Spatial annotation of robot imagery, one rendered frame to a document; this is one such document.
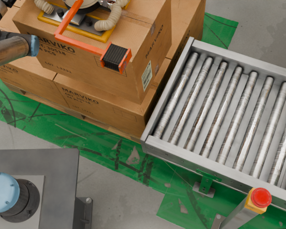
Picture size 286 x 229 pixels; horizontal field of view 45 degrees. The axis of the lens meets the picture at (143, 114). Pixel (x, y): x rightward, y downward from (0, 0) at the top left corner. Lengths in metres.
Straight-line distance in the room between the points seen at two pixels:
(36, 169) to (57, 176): 0.11
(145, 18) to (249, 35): 1.51
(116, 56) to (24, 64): 1.10
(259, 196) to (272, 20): 1.97
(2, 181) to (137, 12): 0.88
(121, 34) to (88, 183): 1.23
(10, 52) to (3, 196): 0.54
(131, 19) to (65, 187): 0.80
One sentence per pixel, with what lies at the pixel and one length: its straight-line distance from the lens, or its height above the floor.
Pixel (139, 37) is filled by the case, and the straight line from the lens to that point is 1.48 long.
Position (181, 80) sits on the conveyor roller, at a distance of 2.01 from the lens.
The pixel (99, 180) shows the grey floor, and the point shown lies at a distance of 2.41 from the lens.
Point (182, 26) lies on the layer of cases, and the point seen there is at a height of 0.54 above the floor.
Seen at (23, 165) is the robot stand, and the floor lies 0.75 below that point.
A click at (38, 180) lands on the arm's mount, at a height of 0.77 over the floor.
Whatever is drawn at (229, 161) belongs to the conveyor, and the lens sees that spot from 1.91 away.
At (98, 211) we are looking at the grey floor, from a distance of 2.37.
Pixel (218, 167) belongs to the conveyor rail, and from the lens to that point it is 1.78.
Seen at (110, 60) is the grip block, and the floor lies 1.27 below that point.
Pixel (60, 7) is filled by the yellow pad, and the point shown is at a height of 1.14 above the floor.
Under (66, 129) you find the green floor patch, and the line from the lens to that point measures 2.59.
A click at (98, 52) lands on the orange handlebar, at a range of 1.29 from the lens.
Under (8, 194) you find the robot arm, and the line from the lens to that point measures 1.43.
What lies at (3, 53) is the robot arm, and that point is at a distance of 1.33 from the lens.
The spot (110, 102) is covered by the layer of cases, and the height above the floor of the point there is 0.54.
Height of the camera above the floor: 2.29
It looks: 65 degrees down
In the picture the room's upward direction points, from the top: 12 degrees counter-clockwise
